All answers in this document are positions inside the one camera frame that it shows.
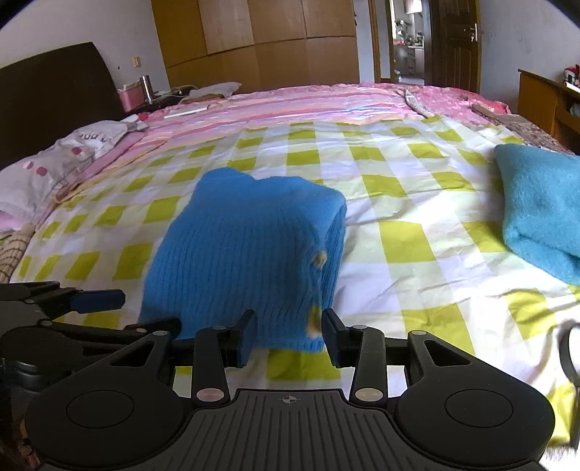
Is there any dark brown door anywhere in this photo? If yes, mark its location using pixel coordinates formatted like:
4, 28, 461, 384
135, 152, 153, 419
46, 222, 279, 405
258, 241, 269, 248
428, 0, 481, 93

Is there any teal fuzzy folded blanket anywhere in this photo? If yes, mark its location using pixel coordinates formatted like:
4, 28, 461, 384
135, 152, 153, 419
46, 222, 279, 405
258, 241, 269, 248
494, 144, 580, 286

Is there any brown patterned cloth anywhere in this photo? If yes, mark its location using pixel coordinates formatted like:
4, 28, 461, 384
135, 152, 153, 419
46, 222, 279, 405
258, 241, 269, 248
471, 102, 576, 152

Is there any brown checked woven mat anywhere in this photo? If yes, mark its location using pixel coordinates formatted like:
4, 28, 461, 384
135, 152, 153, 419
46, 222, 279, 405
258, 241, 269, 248
0, 226, 34, 284

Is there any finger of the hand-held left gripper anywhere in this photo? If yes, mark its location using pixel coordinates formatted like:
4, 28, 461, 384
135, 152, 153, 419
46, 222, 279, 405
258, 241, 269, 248
0, 281, 126, 320
0, 317, 182, 358

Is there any green checked bedsheet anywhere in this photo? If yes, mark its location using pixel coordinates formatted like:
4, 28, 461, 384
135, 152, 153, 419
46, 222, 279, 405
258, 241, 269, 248
9, 115, 580, 454

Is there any wooden wardrobe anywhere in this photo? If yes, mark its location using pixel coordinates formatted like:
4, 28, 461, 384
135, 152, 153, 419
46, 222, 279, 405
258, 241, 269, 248
152, 0, 361, 93

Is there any dark wooden headboard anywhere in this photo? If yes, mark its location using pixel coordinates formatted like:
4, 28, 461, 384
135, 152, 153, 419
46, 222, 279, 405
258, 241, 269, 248
0, 42, 123, 168

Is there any wooden desk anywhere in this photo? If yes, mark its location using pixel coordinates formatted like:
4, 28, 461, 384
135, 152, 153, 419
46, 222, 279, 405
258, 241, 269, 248
518, 69, 580, 152

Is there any pink striped quilt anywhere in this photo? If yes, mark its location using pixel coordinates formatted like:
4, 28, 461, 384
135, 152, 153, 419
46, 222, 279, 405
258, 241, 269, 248
54, 83, 510, 200

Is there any grey heart print pillow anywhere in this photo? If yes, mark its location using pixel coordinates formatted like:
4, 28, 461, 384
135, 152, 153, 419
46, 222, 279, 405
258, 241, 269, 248
0, 120, 150, 222

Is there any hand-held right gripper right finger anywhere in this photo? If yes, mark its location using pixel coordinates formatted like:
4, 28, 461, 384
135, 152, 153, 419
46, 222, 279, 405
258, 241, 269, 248
322, 308, 479, 406

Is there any black strap loop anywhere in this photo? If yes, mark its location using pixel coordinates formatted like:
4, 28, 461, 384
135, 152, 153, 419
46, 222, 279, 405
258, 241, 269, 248
559, 321, 580, 388

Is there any pink storage box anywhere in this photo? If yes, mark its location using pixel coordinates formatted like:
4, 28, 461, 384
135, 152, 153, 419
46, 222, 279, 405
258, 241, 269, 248
118, 86, 146, 109

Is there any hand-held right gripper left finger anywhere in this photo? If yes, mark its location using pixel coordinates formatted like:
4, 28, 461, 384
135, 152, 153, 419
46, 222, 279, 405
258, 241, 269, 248
102, 309, 258, 407

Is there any blue striped knit sweater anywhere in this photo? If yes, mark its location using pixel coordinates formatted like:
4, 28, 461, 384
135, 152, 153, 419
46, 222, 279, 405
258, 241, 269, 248
138, 167, 348, 354

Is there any floral cloth strip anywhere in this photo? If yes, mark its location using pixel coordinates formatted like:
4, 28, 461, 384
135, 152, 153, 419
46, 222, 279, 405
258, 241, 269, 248
396, 87, 438, 118

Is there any grey cloth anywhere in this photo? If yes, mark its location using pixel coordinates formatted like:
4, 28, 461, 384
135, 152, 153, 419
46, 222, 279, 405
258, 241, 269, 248
188, 82, 242, 100

